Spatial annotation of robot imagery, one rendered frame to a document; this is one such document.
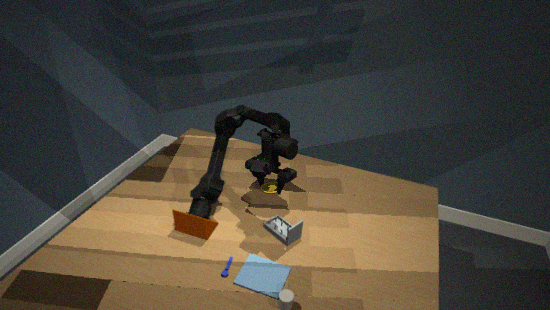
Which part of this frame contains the blue spoon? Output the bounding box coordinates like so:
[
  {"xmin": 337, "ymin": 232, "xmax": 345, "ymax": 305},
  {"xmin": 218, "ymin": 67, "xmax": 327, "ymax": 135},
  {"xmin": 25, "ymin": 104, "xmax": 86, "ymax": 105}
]
[{"xmin": 222, "ymin": 257, "xmax": 234, "ymax": 277}]

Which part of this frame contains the olive-yellow round plate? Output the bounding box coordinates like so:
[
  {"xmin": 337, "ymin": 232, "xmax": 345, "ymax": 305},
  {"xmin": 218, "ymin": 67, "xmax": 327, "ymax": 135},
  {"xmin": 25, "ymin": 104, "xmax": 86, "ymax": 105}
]
[{"xmin": 260, "ymin": 182, "xmax": 277, "ymax": 194}]

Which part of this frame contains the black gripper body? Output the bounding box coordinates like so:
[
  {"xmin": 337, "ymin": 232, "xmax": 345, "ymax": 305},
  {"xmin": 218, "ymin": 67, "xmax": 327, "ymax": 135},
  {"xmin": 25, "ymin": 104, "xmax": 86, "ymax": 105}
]
[{"xmin": 245, "ymin": 152, "xmax": 297, "ymax": 183}]

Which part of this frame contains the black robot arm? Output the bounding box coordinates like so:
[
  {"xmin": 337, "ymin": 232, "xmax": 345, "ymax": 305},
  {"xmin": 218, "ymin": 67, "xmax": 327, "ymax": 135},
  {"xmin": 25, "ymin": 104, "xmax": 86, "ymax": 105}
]
[{"xmin": 186, "ymin": 105, "xmax": 298, "ymax": 219}]

